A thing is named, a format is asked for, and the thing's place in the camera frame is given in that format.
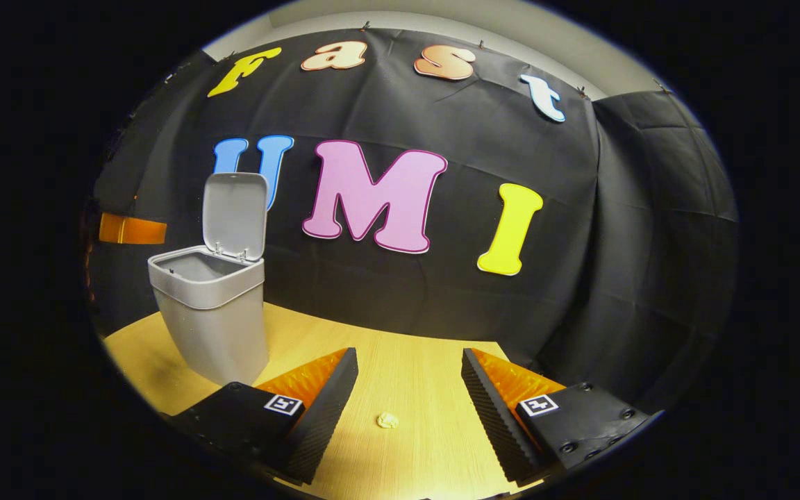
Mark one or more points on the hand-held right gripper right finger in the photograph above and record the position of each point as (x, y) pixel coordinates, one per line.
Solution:
(494, 420)

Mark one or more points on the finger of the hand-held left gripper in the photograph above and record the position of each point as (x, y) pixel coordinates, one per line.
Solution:
(132, 229)

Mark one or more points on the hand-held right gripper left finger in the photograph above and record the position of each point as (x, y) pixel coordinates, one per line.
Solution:
(323, 417)

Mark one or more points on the yellowish paper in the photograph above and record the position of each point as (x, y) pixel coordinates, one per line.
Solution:
(387, 420)

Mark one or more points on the white desktop garbage bin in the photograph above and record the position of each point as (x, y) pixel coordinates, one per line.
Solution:
(212, 326)

